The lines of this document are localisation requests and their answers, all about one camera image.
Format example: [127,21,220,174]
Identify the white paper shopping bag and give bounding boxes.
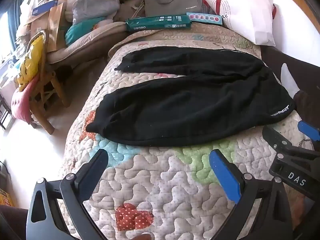
[205,0,276,47]

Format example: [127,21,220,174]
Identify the patchwork quilted bedspread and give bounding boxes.
[62,23,276,239]

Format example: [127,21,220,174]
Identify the brown trouser leg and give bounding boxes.
[293,90,320,128]

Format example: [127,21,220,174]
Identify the light blue shapes box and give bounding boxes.
[187,12,223,26]

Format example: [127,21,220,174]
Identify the grey laptop bag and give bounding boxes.
[144,0,202,17]

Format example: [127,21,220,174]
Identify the teal folded cloth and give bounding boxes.
[65,17,105,46]

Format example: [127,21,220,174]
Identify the green long box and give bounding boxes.
[125,14,191,31]

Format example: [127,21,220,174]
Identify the yellow plastic bag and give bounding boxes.
[17,34,43,92]

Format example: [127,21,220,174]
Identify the pink cushion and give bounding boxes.
[11,74,40,124]

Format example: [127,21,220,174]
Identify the grey socked foot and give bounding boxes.
[280,63,300,98]

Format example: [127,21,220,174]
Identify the black pants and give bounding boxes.
[86,47,295,147]

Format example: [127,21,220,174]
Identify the wooden chair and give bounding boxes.
[27,29,71,135]

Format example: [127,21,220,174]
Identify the brown paper bag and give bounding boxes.
[47,3,66,53]

